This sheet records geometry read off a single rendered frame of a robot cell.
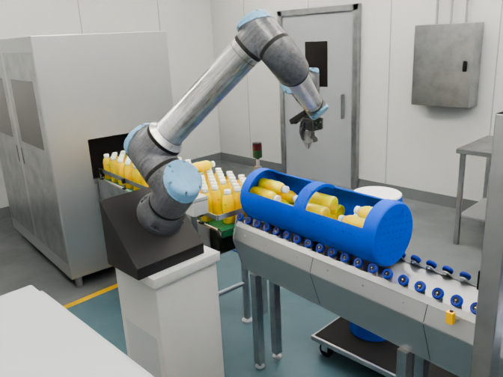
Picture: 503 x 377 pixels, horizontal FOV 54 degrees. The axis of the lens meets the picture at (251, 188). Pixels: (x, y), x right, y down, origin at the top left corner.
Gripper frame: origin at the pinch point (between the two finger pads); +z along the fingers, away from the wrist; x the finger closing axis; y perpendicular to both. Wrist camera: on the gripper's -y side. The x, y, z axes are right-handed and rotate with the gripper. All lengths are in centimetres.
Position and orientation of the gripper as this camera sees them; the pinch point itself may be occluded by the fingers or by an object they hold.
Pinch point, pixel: (307, 146)
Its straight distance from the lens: 240.0
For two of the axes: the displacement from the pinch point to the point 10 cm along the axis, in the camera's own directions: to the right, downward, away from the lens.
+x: 7.7, -2.2, 6.0
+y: 6.4, 2.0, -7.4
